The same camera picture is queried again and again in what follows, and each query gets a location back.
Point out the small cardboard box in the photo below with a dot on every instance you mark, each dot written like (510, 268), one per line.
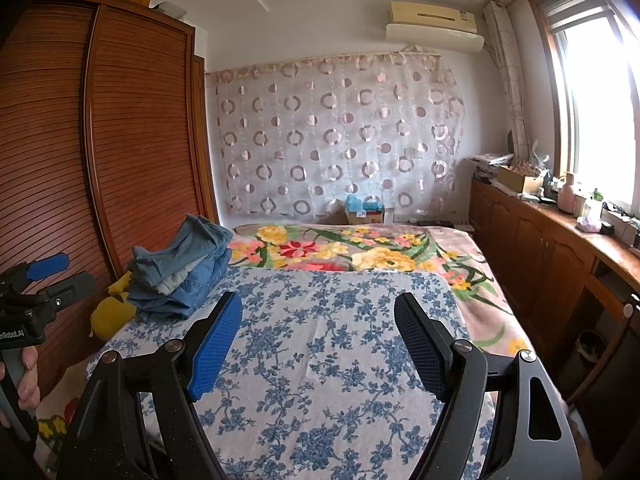
(367, 218)

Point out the grey-green folded pants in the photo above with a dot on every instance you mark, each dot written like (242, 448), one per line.
(172, 280)

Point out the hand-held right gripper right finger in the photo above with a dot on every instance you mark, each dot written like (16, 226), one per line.
(425, 350)

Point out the light blue plastic packet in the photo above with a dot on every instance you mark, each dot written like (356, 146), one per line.
(357, 205)

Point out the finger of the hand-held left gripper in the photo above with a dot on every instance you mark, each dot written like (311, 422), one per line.
(70, 287)
(47, 265)

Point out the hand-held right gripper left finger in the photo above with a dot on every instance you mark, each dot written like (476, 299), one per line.
(215, 345)

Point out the blue floral bed cover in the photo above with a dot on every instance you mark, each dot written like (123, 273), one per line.
(320, 360)

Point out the wooden-framed window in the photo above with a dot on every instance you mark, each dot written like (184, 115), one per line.
(600, 110)

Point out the circle-patterned sheer curtain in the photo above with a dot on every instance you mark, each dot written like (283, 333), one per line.
(330, 135)

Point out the grey box on wardrobe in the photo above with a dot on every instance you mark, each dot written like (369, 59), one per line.
(170, 9)

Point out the open cardboard box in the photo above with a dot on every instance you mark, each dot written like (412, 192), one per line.
(517, 180)

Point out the wooden slatted wardrobe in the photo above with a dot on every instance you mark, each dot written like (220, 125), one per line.
(135, 150)

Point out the blue denim jeans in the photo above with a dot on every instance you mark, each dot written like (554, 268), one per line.
(197, 292)

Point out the stack of papers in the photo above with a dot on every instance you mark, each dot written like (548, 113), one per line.
(490, 162)

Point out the person's left hand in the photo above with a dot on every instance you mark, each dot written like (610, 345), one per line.
(27, 385)

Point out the pink pump bottle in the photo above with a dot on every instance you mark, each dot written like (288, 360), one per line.
(566, 195)

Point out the colourful flower blanket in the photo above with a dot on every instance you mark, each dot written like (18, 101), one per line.
(380, 255)

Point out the yellow plush toy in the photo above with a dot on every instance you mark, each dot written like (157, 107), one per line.
(112, 315)

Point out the wall air conditioner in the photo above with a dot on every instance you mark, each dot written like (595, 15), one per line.
(435, 32)

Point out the white round knob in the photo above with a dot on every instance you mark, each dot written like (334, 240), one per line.
(631, 310)

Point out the green-capped bottle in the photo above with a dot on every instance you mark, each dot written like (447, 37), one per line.
(595, 207)

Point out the wooden low cabinet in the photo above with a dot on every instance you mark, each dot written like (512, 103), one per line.
(535, 255)

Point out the patterned window curtain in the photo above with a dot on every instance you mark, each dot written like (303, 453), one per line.
(507, 75)

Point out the dark waste bin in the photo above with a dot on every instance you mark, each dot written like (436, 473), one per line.
(592, 347)

